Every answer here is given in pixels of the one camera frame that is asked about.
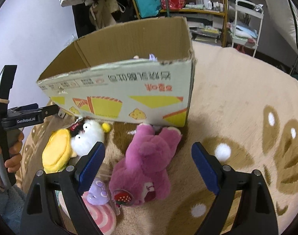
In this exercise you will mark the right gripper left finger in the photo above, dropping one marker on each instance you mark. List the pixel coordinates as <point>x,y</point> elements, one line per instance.
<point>41,214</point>

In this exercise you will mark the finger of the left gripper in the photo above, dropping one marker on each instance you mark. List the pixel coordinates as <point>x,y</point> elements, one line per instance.
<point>49,110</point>

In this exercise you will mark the pink swirl roll plush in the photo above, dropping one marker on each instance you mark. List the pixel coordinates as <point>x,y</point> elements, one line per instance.
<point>103,215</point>

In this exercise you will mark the purple plush bear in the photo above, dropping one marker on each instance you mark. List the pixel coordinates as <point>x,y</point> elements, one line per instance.
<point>141,176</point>

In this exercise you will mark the person's left hand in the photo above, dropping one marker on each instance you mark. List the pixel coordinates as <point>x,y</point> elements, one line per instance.
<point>14,163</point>

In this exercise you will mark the small purple plush toy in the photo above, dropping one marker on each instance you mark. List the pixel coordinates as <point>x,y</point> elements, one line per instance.
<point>97,194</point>

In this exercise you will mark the yellow plush toy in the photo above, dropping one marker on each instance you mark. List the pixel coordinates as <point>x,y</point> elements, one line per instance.
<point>58,151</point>

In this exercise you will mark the white black plush toy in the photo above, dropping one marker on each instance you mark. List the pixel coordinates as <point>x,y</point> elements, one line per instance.
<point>85,133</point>

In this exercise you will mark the blue fuzzy cloth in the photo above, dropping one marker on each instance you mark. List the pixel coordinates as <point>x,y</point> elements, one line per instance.
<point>11,207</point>

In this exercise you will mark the printed cardboard box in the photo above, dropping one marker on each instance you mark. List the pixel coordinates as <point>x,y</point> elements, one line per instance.
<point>135,72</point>

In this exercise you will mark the beige patterned carpet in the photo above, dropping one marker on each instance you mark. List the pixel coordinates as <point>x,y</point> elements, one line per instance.
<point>244,109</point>

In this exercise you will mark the beige hanging coat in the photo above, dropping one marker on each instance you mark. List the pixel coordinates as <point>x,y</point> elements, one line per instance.
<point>104,13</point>

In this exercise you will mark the wooden shelf rack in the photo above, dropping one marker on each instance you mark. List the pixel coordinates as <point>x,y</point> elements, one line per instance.
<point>210,12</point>

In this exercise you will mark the white utility cart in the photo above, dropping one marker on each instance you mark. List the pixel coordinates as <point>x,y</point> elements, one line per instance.
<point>242,35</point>

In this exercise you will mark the white folded mattress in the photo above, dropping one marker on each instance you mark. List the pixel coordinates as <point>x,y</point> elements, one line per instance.
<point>284,15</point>

